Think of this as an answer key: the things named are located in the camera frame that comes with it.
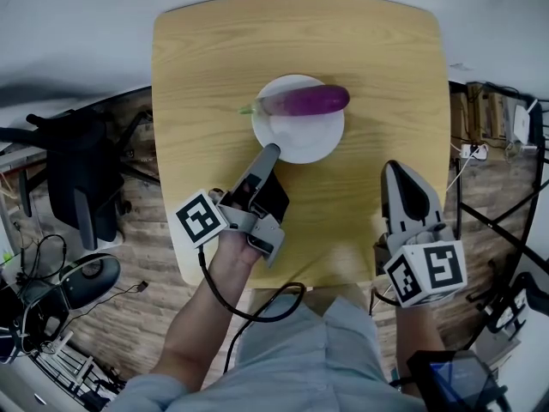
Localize black floor cable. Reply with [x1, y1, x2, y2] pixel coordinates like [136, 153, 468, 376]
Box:
[7, 233, 69, 283]

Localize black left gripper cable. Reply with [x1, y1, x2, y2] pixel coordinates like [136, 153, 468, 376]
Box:
[196, 246, 308, 376]

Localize purple eggplant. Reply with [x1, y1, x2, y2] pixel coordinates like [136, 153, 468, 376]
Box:
[237, 84, 351, 117]

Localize person's left hand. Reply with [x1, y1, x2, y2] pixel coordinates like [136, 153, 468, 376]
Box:
[211, 229, 261, 275]

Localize black and white device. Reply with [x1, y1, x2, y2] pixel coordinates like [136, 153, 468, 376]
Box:
[466, 271, 549, 343]

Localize white router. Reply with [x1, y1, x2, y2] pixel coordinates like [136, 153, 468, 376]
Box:
[511, 98, 542, 146]

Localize black metal stand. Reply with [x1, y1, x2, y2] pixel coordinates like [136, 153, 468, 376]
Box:
[445, 134, 549, 276]

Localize person's left forearm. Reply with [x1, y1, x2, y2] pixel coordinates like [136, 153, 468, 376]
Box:
[148, 267, 259, 393]

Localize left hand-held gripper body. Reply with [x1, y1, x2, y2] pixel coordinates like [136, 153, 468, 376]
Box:
[174, 170, 292, 270]

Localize black screen device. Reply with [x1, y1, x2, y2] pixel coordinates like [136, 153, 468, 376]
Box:
[404, 348, 509, 412]

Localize white power strip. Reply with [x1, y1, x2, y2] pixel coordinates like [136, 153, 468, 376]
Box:
[460, 142, 491, 161]

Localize black seat with white rim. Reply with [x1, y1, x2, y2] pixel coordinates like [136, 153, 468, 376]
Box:
[58, 252, 123, 313]

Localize light blue shirt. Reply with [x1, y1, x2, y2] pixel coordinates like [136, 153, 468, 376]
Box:
[97, 294, 431, 412]

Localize black office chair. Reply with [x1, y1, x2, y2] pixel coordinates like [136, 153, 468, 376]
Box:
[0, 108, 154, 252]

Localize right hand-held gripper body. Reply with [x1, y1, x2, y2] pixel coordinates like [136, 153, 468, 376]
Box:
[371, 222, 469, 309]

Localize person's right forearm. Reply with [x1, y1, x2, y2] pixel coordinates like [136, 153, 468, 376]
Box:
[393, 301, 448, 399]

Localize white metal rack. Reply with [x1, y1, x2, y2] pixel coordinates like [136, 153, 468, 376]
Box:
[28, 331, 96, 403]

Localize cardboard boxes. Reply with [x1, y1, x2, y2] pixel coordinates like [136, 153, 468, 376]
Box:
[449, 81, 516, 142]

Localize white round plate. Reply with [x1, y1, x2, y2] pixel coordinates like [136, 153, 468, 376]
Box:
[251, 74, 346, 166]

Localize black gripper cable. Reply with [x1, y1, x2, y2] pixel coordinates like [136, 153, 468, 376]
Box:
[368, 287, 401, 318]
[196, 246, 308, 376]

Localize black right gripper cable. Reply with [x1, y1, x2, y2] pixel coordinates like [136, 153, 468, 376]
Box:
[368, 287, 401, 318]

